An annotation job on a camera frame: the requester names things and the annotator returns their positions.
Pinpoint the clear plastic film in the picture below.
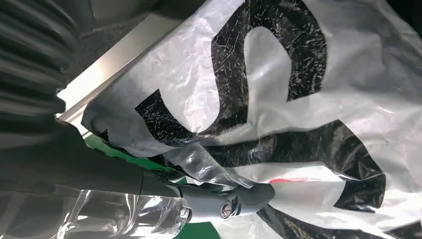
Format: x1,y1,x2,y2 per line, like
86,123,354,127
0,188,193,239

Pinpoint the silver conveyor frame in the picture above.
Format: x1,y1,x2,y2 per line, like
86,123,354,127
57,13,185,134

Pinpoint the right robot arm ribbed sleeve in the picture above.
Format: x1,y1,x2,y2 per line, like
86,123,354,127
0,0,96,149

